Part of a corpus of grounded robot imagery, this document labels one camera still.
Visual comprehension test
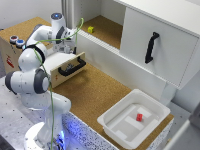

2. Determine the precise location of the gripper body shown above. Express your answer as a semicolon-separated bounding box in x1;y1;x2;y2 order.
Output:
61;39;79;56

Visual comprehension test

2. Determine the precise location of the yellow block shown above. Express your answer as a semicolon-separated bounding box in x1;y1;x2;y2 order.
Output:
87;26;95;35

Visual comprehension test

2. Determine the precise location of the wooden drawer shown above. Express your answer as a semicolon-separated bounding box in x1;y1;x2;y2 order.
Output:
44;46;89;90

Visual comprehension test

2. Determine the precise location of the wooden drawer box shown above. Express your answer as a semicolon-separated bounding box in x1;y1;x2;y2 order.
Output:
0;16;58;76

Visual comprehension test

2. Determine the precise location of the pink block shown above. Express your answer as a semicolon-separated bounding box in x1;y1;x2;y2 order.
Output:
135;113;145;122

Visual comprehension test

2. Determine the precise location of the white cabinet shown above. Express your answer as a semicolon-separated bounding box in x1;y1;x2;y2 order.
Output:
61;0;200;107

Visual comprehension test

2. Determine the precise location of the blue button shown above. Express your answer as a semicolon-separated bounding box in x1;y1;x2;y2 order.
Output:
15;38;26;48

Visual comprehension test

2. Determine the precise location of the red button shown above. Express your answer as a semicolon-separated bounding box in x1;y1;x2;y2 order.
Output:
9;34;19;44

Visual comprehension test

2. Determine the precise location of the white plastic box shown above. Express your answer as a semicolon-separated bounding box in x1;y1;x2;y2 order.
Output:
96;88;172;150

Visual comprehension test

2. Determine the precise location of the white sliding door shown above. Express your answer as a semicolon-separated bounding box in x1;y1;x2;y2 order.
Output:
118;6;200;89

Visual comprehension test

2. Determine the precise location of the black drawer handle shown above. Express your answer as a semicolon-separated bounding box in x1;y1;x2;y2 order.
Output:
57;56;87;77

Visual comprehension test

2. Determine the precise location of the green cable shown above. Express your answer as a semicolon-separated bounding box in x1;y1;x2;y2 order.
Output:
31;17;85;150

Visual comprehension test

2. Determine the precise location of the black door handle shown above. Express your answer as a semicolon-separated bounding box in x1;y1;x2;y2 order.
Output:
144;31;161;65

